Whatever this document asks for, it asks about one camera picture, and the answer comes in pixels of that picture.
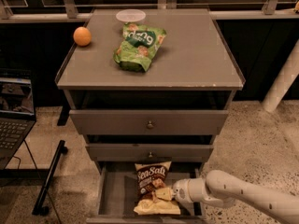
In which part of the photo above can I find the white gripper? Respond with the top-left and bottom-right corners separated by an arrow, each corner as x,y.
155,178 -> 206,203

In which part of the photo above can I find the brown sea salt chip bag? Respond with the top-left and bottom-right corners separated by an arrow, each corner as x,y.
134,161 -> 180,215

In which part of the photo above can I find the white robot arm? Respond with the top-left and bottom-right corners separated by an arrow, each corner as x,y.
154,170 -> 299,224

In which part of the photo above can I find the grey open bottom drawer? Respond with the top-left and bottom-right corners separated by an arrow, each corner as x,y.
86,162 -> 214,224

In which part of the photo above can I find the grey drawer cabinet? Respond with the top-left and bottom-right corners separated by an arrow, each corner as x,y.
54,8 -> 246,224

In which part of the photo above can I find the grey middle drawer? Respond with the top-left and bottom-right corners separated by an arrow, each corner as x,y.
86,144 -> 213,162

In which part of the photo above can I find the grey top drawer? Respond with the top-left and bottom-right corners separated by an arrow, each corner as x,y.
69,110 -> 228,135

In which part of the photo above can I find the green chip bag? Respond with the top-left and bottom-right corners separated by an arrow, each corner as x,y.
113,22 -> 166,72

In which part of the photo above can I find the black laptop stand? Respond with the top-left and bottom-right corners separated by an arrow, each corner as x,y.
0,140 -> 68,216

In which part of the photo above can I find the black laptop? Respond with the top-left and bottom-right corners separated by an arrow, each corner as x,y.
0,68 -> 36,170

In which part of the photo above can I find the orange fruit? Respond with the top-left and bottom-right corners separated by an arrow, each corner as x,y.
73,27 -> 92,47

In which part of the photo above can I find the clear plastic bowl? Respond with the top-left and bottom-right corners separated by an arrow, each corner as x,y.
116,9 -> 146,22

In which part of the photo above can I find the metal window railing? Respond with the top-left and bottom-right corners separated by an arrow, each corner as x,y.
0,0 -> 299,23

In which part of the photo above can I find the white diagonal post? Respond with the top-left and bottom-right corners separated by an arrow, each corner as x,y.
262,47 -> 299,112

